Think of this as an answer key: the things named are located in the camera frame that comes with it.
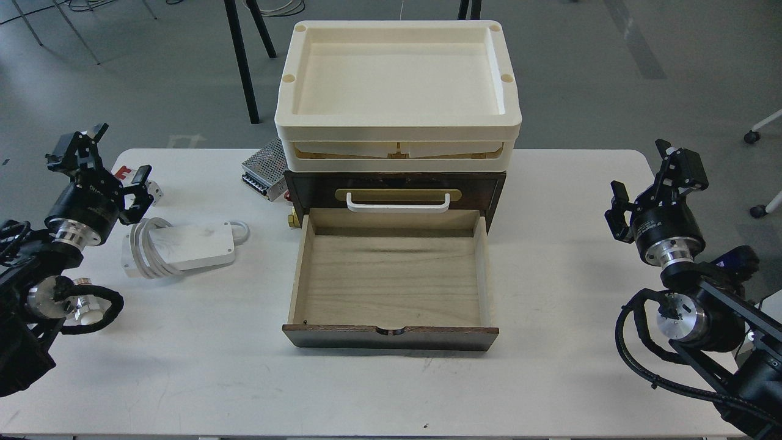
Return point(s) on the black table leg left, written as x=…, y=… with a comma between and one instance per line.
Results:
x=231, y=11

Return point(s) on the brass fitting beside cabinet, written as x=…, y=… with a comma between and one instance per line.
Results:
x=293, y=219

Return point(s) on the metal mesh power supply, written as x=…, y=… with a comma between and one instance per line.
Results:
x=265, y=170

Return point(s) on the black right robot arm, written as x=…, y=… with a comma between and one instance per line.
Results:
x=701, y=318

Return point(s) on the open wooden drawer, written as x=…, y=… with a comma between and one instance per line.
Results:
x=392, y=281

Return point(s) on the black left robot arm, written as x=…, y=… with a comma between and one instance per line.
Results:
x=37, y=301

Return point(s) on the dark wooden cabinet body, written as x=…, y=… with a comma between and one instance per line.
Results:
x=479, y=191

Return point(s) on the silver white pipe valve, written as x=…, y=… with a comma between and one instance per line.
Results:
x=85, y=310

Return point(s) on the white red circuit breaker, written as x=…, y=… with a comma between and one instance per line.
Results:
x=126, y=175

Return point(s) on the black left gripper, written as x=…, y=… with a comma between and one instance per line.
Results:
x=87, y=210

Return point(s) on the black table leg right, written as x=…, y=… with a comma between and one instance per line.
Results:
x=469, y=10

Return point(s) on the white charger with cable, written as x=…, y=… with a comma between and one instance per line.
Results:
x=155, y=249

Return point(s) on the black table leg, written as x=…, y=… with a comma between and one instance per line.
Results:
x=231, y=11
x=469, y=10

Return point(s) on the cream plastic stacked tray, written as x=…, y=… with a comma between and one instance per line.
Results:
x=398, y=96

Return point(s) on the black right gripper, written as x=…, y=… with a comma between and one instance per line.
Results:
x=663, y=215

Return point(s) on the white cabinet handle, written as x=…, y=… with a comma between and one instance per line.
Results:
x=396, y=207

